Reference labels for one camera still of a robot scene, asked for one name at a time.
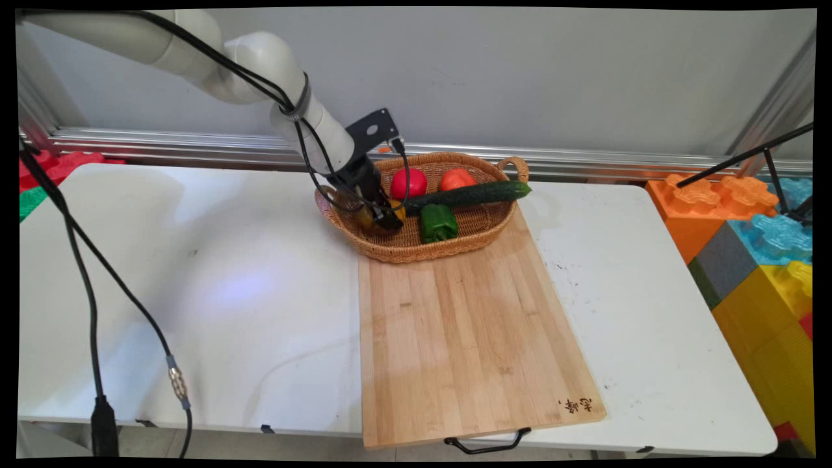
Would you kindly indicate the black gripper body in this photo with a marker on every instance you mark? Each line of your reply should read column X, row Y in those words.
column 357, row 179

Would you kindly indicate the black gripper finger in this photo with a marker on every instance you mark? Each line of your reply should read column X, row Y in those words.
column 389, row 214
column 361, row 204

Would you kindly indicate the yellow-brown potato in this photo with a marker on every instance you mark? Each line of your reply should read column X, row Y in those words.
column 366, row 222

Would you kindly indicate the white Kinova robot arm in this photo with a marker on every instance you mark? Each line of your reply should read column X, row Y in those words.
column 260, row 62

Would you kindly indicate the woven wicker basket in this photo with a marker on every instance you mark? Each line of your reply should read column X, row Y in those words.
column 403, row 247

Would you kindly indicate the red tomato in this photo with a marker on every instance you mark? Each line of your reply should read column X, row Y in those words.
column 416, row 183

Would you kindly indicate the green bell pepper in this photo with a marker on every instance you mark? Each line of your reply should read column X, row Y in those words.
column 438, row 223

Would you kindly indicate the orange-red tomato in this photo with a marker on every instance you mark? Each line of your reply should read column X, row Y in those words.
column 457, row 179

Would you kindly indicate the dark green cucumber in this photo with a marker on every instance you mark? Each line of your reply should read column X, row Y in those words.
column 474, row 194

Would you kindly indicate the wooden cutting board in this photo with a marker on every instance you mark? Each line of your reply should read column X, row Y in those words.
column 468, row 338

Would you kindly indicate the orange giant toy block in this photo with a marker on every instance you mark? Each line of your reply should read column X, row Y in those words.
column 689, row 218

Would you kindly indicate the green toy block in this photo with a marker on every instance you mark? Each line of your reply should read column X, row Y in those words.
column 31, row 203

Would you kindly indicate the gray giant toy block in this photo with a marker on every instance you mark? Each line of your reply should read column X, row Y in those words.
column 731, row 260

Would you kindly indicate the black tripod stand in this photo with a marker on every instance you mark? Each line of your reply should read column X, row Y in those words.
column 747, row 156

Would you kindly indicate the blue giant toy block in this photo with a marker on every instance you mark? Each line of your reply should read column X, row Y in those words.
column 777, row 237

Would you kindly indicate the yellow giant toy block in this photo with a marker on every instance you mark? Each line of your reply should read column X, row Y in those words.
column 773, row 338

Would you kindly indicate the small red toy block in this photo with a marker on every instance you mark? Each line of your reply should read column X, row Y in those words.
column 806, row 326

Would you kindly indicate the aluminium frame rail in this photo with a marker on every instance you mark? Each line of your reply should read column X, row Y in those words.
column 195, row 146

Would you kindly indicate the aluminium frame post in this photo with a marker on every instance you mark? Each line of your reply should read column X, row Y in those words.
column 777, row 104

